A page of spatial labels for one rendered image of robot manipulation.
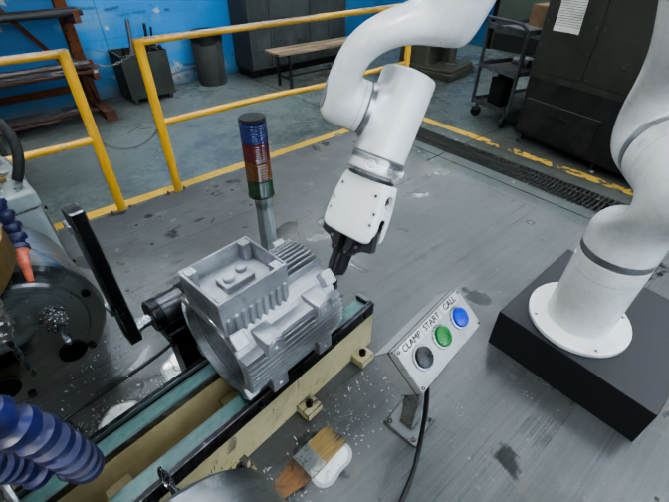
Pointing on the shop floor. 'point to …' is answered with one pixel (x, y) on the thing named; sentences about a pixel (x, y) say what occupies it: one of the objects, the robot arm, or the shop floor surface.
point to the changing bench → (302, 52)
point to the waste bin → (209, 60)
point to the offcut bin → (127, 73)
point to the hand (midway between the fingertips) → (338, 262)
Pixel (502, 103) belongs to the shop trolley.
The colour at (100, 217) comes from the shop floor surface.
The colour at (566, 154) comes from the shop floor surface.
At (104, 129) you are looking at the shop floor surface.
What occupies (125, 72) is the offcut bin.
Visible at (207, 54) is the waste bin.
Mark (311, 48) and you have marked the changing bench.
